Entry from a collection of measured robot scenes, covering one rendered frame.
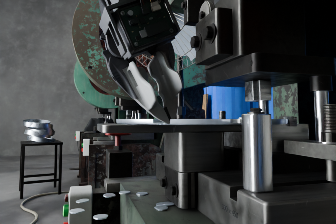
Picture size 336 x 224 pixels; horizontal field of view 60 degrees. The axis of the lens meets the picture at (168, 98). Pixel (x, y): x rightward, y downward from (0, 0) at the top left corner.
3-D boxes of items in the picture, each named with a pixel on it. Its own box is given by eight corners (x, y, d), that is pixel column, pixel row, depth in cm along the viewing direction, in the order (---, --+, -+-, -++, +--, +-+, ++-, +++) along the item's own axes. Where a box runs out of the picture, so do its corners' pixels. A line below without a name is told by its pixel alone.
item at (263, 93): (256, 100, 52) (256, 80, 53) (242, 102, 57) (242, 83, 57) (271, 100, 53) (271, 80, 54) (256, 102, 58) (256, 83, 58)
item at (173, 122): (277, 126, 32) (276, 119, 32) (79, 124, 45) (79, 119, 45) (293, 123, 58) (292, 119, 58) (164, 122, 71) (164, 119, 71)
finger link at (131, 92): (125, 103, 37) (96, 38, 36) (123, 103, 38) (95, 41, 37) (158, 88, 38) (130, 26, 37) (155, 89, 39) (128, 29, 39)
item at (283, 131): (263, 152, 46) (262, 123, 47) (220, 145, 61) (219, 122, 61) (309, 151, 49) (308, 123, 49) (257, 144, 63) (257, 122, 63)
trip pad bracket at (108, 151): (108, 229, 71) (109, 148, 72) (105, 217, 80) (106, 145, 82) (132, 227, 73) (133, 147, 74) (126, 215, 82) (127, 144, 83)
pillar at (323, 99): (323, 152, 47) (320, 66, 48) (313, 150, 49) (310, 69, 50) (334, 151, 48) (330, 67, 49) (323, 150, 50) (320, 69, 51)
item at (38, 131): (19, 199, 288) (22, 119, 294) (18, 189, 328) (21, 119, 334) (62, 194, 307) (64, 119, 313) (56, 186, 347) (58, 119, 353)
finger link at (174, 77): (184, 123, 34) (152, 50, 34) (168, 122, 40) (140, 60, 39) (206, 112, 35) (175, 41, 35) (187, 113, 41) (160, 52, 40)
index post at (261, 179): (254, 194, 32) (252, 107, 33) (240, 188, 35) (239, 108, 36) (276, 192, 33) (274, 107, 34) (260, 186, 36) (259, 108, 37)
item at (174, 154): (100, 222, 39) (102, 121, 40) (95, 196, 52) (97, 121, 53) (262, 206, 46) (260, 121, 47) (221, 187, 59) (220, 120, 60)
